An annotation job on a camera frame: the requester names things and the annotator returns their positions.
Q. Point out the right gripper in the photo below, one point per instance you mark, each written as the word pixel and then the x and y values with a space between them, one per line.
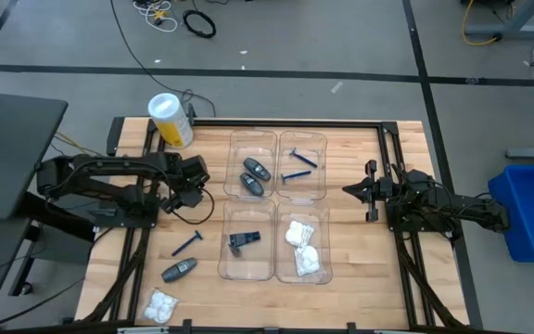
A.
pixel 372 213

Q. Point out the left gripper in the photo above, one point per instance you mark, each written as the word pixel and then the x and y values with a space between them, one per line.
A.
pixel 186 198

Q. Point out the blue disposable razor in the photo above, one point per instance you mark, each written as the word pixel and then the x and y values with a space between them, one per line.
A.
pixel 303 158
pixel 186 244
pixel 296 175

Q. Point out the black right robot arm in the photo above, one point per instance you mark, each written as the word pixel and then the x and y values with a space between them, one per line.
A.
pixel 457 206

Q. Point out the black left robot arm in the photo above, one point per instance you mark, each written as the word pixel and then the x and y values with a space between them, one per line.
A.
pixel 109 162

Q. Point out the clear plastic bin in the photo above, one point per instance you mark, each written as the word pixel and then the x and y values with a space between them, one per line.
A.
pixel 285 269
pixel 239 144
pixel 315 185
pixel 258 264

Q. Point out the white yellow wipes canister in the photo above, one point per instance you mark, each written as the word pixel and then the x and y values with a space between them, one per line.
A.
pixel 172 123

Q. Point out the silver aluminium extrusion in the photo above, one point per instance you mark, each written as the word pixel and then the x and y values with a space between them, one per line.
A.
pixel 142 330
pixel 392 332

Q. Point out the grey desk leg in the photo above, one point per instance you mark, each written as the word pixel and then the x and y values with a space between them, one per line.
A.
pixel 517 31

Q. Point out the black aluminium table frame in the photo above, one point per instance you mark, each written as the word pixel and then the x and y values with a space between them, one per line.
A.
pixel 295 123

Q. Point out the black desk leg frame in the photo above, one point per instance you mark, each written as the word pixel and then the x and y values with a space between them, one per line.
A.
pixel 63 227

